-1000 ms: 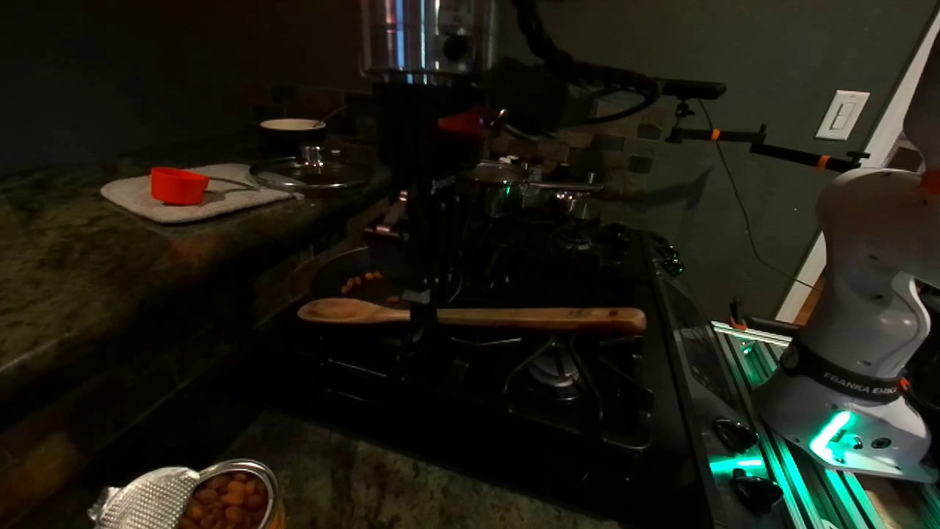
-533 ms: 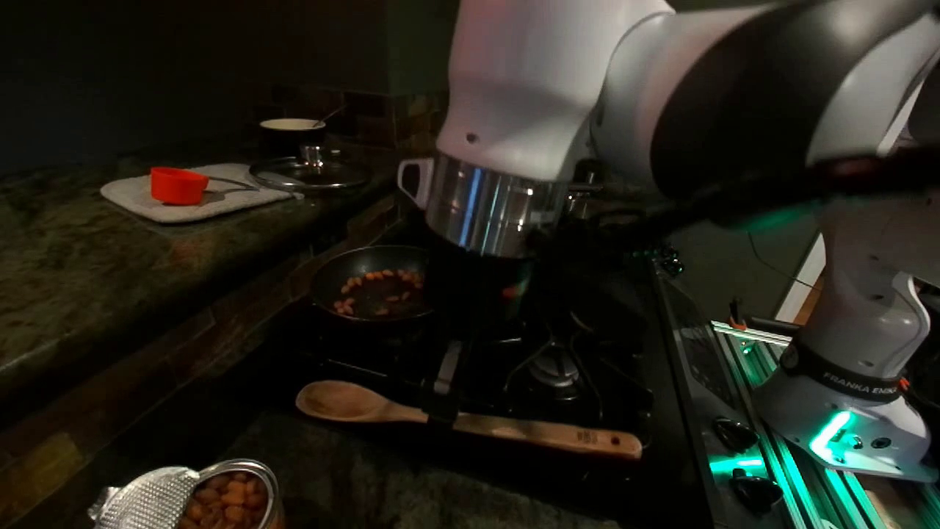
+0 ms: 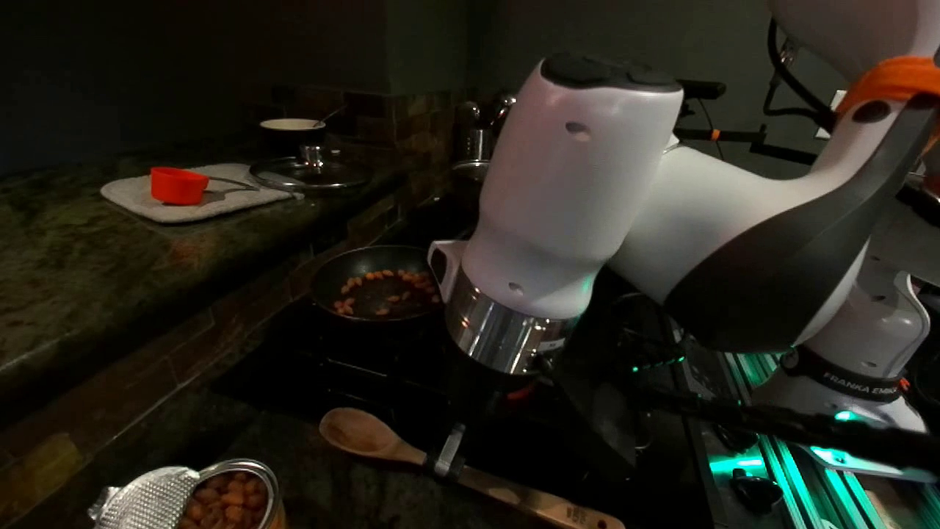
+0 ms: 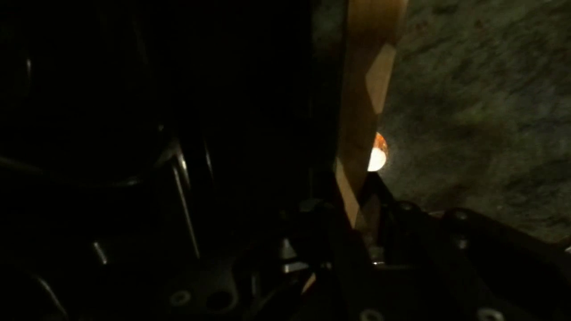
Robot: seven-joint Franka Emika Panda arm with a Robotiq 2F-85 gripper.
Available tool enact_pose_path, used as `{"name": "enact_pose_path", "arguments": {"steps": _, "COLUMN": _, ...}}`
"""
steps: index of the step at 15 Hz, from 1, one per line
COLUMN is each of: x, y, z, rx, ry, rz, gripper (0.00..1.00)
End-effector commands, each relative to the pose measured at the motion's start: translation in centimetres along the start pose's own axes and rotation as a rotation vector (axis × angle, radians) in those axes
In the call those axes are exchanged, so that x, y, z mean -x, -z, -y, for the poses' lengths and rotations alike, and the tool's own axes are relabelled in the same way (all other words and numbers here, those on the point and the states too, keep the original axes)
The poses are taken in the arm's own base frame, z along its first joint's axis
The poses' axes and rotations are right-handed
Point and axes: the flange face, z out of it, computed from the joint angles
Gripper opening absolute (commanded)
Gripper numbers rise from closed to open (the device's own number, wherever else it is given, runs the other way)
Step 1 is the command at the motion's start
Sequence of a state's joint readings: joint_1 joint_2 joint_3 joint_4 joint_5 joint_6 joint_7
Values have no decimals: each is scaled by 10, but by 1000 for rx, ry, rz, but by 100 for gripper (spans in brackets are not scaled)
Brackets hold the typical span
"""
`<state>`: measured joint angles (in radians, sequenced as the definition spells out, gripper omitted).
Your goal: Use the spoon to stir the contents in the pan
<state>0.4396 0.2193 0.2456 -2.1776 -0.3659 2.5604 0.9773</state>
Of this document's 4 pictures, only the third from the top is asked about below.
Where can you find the white cutting board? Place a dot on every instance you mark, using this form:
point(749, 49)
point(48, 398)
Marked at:
point(135, 201)

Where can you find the brown cooked beans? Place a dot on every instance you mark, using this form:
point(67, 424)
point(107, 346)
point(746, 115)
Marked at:
point(383, 290)

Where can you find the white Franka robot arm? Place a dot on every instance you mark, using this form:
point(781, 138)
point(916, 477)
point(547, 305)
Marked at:
point(575, 195)

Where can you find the black stove knob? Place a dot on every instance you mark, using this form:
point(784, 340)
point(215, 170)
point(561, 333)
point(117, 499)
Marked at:
point(753, 492)

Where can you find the metal robot mounting frame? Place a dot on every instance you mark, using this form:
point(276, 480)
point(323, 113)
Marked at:
point(781, 483)

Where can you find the black stove top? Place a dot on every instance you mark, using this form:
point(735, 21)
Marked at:
point(390, 368)

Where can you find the canned brown beans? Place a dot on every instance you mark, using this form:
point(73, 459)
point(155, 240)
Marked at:
point(226, 500)

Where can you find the wooden spoon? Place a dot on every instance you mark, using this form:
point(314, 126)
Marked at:
point(361, 433)

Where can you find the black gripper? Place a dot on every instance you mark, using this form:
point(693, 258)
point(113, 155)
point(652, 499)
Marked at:
point(495, 401)

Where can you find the black frying pan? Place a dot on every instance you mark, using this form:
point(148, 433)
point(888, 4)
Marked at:
point(337, 270)

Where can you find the dark bowl with white inside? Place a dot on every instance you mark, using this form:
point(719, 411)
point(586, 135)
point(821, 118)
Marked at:
point(290, 138)

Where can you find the glass pot lid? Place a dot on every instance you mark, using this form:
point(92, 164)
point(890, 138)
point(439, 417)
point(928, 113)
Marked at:
point(311, 179)

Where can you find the black camera stand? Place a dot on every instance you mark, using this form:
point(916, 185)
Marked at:
point(705, 89)

